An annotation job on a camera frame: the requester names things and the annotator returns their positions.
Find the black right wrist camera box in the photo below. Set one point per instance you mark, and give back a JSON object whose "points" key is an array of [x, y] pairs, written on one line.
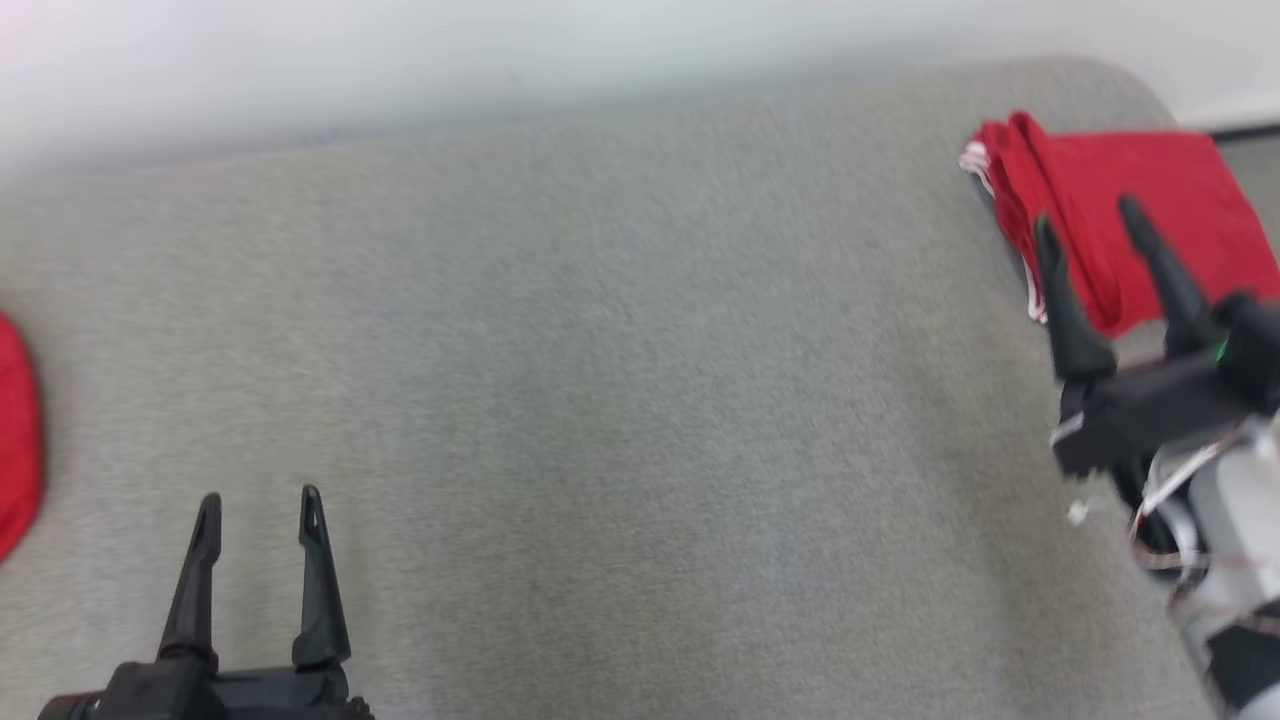
{"points": [[1255, 350]]}

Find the red Bulls basketball jersey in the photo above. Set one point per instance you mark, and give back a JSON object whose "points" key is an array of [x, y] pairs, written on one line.
{"points": [[1100, 170]]}

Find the grey fabric sofa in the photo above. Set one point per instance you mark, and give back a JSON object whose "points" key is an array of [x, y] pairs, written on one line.
{"points": [[600, 400]]}

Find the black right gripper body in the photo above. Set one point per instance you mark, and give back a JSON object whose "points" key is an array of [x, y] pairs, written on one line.
{"points": [[1140, 410]]}

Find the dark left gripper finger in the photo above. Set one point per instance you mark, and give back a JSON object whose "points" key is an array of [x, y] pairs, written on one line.
{"points": [[195, 600], [320, 600]]}

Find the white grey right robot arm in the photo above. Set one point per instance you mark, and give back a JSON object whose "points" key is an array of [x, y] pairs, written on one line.
{"points": [[1240, 520]]}

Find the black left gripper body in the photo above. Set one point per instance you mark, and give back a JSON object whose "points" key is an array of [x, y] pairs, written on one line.
{"points": [[290, 695]]}

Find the red shorts with white stripe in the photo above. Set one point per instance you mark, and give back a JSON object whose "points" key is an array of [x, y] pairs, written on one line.
{"points": [[18, 430]]}

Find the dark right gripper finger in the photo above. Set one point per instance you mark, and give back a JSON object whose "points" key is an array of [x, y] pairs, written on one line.
{"points": [[1175, 300], [1075, 330]]}

